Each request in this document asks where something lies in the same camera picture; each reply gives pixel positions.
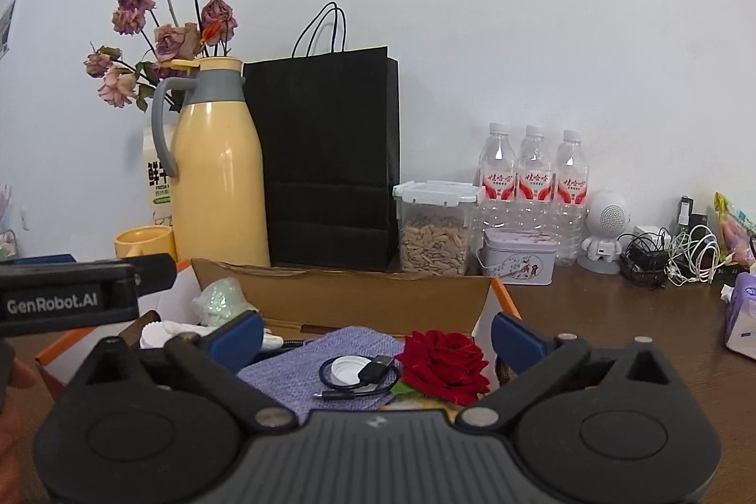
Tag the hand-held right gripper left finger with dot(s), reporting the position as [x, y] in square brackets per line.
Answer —
[233, 341]

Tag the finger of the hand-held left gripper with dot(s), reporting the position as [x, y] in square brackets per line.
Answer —
[44, 259]
[155, 274]

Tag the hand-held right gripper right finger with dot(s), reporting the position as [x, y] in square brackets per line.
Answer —
[520, 344]

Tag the clear plastic bag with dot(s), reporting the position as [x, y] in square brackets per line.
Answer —
[221, 303]

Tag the white frilled cloth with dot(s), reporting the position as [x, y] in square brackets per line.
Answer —
[162, 331]

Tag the purple fabric pouch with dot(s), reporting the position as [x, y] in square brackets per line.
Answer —
[295, 374]

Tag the red artificial rose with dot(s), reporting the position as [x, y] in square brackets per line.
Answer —
[446, 362]

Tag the white bottle cap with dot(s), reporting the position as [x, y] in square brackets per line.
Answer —
[348, 371]

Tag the red cardboard box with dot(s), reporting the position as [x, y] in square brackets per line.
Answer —
[354, 297]

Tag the person's left hand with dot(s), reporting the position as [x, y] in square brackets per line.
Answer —
[18, 451]

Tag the yellow mug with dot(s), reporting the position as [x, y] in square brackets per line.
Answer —
[145, 243]

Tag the purple coral decoration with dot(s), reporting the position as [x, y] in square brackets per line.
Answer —
[5, 203]

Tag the small printed tin box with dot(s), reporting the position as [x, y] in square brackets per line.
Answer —
[520, 262]

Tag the white milk carton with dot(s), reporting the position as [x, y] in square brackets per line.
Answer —
[158, 185]

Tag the yellow thermos jug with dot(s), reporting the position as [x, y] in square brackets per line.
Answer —
[218, 173]

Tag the clear container of seeds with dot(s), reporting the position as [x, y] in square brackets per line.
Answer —
[434, 244]

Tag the white robot speaker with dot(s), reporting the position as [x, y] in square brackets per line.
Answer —
[608, 212]

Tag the clear water bottle red label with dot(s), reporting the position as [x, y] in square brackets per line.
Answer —
[536, 182]
[573, 185]
[498, 179]

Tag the white power block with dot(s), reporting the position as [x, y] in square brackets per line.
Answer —
[652, 234]

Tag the black paper bag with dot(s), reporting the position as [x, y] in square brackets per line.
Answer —
[331, 155]

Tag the black power adapter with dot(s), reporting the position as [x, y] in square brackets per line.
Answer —
[686, 212]

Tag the purple tissue pack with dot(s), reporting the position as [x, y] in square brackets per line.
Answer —
[741, 315]

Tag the yellow green snack packet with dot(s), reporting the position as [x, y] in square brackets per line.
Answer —
[735, 229]

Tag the framed wall picture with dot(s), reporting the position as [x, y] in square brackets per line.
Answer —
[7, 29]

